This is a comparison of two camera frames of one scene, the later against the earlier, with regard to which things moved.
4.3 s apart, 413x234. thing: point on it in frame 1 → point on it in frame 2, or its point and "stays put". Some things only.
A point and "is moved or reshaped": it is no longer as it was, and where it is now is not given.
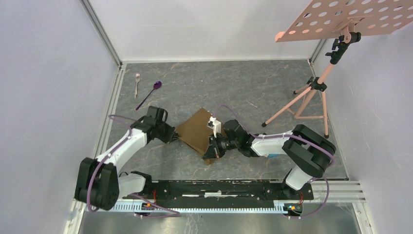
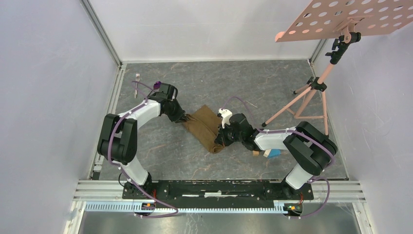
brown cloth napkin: (195, 132) is moved or reshaped
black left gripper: (171, 134) → (180, 115)
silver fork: (137, 78) stays put
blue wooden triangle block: (273, 155) stays put
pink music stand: (349, 20) stays put
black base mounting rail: (221, 193) stays put
